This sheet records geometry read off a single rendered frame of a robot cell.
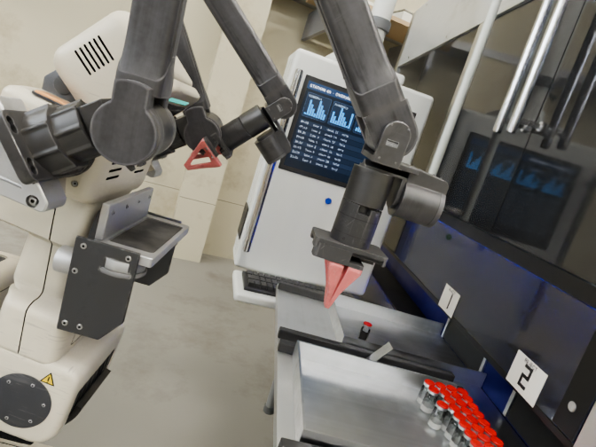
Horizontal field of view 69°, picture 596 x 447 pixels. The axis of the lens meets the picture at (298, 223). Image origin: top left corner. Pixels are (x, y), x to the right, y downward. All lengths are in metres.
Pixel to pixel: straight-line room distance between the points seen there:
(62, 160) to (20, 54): 3.47
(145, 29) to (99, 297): 0.41
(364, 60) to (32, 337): 0.67
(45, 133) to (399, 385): 0.75
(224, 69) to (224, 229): 1.41
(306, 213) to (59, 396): 0.93
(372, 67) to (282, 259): 1.06
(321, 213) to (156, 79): 1.03
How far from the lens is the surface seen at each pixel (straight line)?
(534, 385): 0.85
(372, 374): 0.93
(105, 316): 0.77
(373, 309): 1.24
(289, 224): 1.49
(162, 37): 0.56
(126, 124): 0.55
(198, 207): 3.73
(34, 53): 4.04
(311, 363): 0.89
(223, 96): 3.64
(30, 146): 0.61
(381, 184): 0.57
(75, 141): 0.59
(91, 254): 0.74
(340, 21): 0.56
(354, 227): 0.57
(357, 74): 0.55
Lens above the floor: 1.29
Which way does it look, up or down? 11 degrees down
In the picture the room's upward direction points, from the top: 18 degrees clockwise
